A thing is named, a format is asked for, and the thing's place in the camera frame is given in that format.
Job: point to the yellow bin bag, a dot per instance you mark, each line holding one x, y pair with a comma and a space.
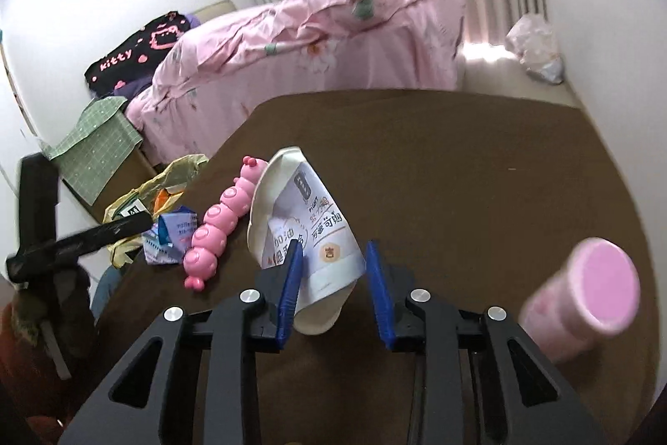
174, 169

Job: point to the green checked cloth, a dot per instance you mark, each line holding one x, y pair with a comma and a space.
88, 137

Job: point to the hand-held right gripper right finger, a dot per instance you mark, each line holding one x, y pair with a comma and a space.
378, 294

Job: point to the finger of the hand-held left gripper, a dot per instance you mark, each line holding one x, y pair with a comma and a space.
37, 195
88, 239

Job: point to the person's blue jeans leg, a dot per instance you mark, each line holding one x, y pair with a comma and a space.
104, 291

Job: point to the orange snack bag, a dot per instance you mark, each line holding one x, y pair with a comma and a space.
162, 201

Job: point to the bed with pink floral sheet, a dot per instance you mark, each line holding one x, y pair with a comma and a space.
406, 54

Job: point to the beige bed headboard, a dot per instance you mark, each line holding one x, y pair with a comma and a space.
213, 9

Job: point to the pink caterpillar toy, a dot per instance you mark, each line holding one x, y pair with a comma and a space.
213, 231

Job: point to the pink floral duvet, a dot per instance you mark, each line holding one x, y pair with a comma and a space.
312, 22

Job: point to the wooden nightstand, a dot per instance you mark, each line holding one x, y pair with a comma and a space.
143, 163

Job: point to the blue white wrapper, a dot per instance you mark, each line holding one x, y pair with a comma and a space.
169, 236

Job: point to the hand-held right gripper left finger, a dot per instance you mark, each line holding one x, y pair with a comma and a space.
289, 288

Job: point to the crushed white paper cup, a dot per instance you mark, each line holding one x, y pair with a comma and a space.
307, 226

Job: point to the white plastic bag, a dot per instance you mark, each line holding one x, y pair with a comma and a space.
536, 43

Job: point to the pink cup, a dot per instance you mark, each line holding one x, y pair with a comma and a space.
589, 299

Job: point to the black Hello Kitty pillow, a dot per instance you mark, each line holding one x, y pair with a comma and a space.
140, 49

